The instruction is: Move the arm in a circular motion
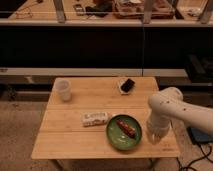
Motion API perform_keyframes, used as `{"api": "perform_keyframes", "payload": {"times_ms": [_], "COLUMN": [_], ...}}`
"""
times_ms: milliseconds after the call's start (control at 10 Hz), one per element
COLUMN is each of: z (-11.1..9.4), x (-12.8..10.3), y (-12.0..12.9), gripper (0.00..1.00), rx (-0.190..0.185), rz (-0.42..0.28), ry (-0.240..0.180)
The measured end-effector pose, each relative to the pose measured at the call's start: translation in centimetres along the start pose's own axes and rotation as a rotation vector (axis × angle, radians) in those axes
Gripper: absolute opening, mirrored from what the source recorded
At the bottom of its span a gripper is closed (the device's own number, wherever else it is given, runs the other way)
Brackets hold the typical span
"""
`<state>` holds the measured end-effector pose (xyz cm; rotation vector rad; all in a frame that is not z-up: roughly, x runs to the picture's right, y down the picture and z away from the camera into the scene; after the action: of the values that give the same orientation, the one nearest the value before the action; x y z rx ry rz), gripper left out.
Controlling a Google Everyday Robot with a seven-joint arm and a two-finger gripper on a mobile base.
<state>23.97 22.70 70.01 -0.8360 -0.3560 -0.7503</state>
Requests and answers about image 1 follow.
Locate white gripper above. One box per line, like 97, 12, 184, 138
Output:
146, 121, 170, 144

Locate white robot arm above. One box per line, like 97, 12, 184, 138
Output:
146, 87, 213, 144

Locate red brown sausage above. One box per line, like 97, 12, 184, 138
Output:
116, 120, 135, 138

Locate green round plate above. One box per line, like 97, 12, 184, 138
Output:
106, 114, 142, 151

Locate dark blue floor box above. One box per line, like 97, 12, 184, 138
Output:
187, 127, 213, 144

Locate light wooden table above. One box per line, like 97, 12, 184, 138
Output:
30, 76, 181, 171

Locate white wrapped packet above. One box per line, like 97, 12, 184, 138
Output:
82, 112, 109, 127

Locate black device at right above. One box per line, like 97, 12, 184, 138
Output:
185, 55, 213, 83

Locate brown tray on shelf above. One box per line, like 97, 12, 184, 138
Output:
113, 0, 174, 19

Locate eyeglasses on shelf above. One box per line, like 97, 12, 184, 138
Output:
15, 12, 33, 19

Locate black floor cable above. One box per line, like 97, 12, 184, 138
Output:
175, 143, 213, 171

